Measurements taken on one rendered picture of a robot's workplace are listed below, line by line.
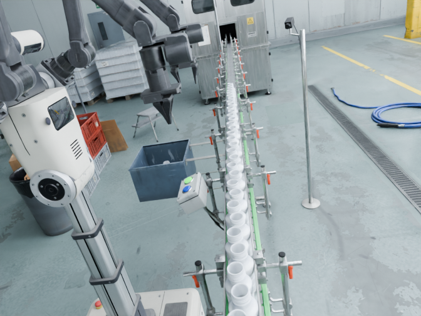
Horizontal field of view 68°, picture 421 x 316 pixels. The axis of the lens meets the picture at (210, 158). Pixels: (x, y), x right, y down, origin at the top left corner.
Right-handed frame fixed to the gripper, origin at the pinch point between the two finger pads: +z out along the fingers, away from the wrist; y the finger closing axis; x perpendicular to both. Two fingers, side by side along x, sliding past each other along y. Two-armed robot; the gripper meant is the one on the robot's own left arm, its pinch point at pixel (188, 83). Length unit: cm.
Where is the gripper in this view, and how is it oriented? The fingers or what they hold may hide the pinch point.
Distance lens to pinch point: 132.0
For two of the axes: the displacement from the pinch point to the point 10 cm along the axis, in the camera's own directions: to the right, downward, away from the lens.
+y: -9.8, 1.6, 1.3
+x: -0.5, 4.5, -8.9
